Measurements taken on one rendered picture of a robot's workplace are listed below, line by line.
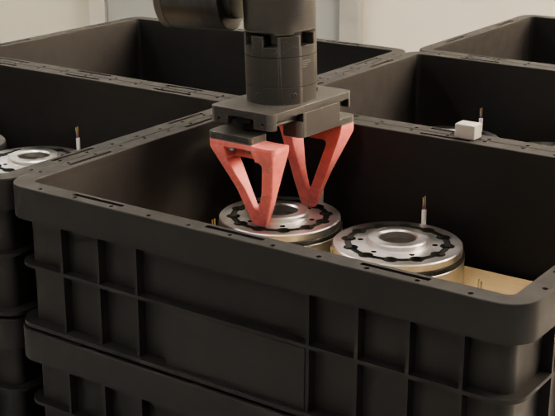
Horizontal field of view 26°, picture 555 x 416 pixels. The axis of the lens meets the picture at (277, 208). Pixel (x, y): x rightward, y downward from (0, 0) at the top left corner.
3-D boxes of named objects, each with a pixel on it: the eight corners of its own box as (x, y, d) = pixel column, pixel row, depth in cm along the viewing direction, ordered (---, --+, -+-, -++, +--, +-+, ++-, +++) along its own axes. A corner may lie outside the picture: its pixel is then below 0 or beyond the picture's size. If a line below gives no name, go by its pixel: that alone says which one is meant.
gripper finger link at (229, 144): (211, 224, 97) (205, 112, 94) (268, 202, 103) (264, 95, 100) (275, 241, 93) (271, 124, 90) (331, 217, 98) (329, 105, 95)
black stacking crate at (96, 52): (406, 155, 136) (410, 55, 132) (251, 226, 112) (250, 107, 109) (140, 107, 157) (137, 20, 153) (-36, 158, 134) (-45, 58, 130)
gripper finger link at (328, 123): (239, 213, 100) (235, 103, 97) (294, 191, 105) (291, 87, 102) (304, 229, 96) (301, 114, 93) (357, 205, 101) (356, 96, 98)
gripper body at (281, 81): (210, 127, 95) (205, 34, 93) (291, 101, 102) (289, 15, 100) (272, 139, 91) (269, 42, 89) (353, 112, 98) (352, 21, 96)
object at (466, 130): (481, 137, 97) (482, 122, 96) (474, 140, 96) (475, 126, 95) (462, 134, 98) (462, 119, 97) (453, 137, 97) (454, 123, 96)
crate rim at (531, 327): (694, 206, 87) (698, 175, 87) (524, 352, 64) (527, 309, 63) (251, 127, 109) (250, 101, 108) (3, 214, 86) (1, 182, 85)
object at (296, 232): (365, 219, 100) (365, 212, 100) (286, 251, 93) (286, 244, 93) (273, 195, 106) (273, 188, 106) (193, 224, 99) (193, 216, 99)
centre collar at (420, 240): (438, 239, 94) (438, 231, 94) (415, 258, 90) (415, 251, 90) (381, 229, 96) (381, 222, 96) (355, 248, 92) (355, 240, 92)
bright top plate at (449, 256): (481, 240, 95) (481, 233, 95) (434, 282, 87) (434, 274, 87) (364, 220, 100) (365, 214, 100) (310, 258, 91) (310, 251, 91)
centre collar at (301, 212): (321, 215, 100) (321, 207, 100) (282, 229, 96) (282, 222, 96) (277, 203, 103) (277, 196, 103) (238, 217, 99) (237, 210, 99)
